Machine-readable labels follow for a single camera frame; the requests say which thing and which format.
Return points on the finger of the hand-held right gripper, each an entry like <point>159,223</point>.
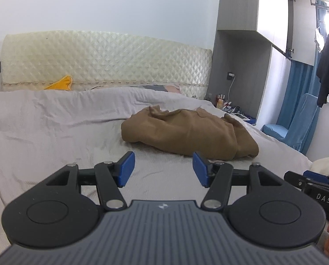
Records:
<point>294,178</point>
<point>318,176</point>

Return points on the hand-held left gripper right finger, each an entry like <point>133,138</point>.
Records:
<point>200,168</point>

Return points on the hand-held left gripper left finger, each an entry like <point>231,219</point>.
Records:
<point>127,168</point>

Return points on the white cloth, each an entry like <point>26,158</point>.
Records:
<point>326,164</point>

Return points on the brown hoodie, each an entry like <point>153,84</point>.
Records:
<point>186,132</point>

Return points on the white panel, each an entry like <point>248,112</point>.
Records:
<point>327,127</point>

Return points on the blue covered chair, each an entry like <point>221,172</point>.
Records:
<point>302,124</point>

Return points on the bedside items clutter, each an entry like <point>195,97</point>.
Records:
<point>240,116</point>

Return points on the group of small bottles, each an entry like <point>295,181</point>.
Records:
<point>220,101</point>

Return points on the grey bed sheet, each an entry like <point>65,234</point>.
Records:
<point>56,132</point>

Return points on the patterned pillow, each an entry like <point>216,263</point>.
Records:
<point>164,88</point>

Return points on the blue curtain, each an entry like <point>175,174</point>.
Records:
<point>294,88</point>

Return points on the yellow cloth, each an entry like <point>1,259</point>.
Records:
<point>61,84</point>

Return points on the cream quilted headboard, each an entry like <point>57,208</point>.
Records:
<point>112,60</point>

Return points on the white hanging garment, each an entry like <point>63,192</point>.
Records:
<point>318,37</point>

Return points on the grey wardrobe cabinet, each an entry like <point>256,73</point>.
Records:
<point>244,5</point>

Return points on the white wall charger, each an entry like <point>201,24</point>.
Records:
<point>230,75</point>

